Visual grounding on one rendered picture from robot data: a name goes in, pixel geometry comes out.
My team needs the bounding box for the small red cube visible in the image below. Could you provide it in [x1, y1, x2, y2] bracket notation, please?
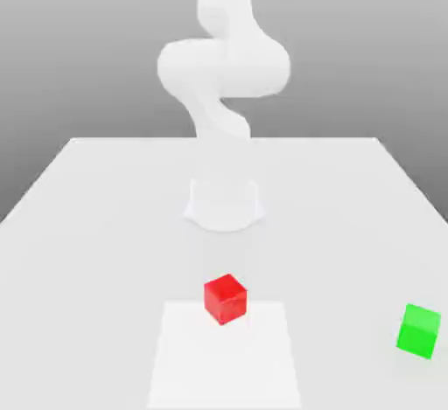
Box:
[203, 273, 249, 327]

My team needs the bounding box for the small green cube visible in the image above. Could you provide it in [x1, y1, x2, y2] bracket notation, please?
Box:
[395, 302, 443, 361]

